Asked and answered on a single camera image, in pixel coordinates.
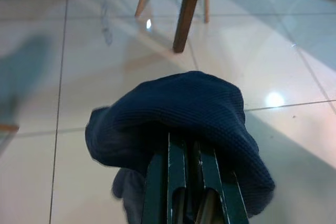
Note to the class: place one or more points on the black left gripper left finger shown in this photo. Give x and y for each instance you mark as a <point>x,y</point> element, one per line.
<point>173,176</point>

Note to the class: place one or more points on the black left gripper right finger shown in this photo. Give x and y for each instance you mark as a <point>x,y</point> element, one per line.
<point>218,182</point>

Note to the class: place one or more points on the dark printed t-shirt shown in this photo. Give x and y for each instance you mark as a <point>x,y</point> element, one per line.
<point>183,103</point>

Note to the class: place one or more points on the brown wooden table leg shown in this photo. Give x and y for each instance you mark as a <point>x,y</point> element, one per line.
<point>189,11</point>

